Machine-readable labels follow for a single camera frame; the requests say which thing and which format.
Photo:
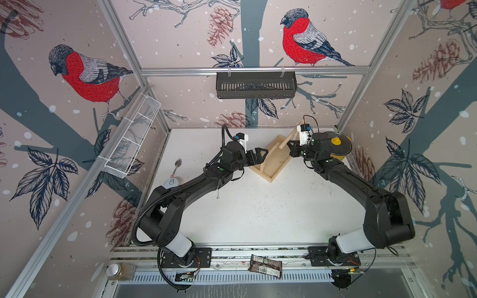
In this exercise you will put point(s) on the wooden jewelry display stand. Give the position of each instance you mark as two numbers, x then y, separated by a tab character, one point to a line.
277	158

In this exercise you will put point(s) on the black hanging wire basket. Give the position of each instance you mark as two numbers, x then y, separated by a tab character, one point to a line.
256	85

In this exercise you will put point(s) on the small electronics board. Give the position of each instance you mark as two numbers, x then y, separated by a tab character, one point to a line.
185	277

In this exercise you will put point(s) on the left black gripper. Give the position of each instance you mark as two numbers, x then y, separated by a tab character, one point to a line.
258	160

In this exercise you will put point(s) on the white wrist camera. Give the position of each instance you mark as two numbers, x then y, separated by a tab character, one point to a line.
305	134
242	139

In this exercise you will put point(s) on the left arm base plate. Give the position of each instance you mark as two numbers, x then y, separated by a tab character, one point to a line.
202	259

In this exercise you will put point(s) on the metal spoon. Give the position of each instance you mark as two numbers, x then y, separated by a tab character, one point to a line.
178	163

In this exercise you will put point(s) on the glass jar with metal lid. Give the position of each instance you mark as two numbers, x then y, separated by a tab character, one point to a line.
120	271

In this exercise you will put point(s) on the yellow pot with black lid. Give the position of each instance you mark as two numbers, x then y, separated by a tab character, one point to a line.
340	145

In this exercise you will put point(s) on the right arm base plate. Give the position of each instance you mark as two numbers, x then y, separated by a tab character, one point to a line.
323	256

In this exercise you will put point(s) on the dark snack wrapper packet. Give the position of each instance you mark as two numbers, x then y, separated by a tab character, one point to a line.
266	266

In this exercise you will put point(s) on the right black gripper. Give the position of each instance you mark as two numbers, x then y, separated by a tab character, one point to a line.
294	148

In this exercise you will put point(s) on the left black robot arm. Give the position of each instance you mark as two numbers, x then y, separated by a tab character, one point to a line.
158	223

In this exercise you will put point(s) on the white mesh wall shelf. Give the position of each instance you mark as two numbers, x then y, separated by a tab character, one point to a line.
122	159

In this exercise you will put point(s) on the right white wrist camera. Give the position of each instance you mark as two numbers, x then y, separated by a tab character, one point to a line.
305	134

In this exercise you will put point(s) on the black round fixture under rail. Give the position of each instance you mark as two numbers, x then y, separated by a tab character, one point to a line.
342	279

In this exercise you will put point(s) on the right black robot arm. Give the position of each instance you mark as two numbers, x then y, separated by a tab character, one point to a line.
387	219

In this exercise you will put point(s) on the yellow can with white lid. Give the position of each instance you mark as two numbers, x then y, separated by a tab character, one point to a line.
170	183

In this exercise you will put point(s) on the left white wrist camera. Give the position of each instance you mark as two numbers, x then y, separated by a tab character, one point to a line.
242	139

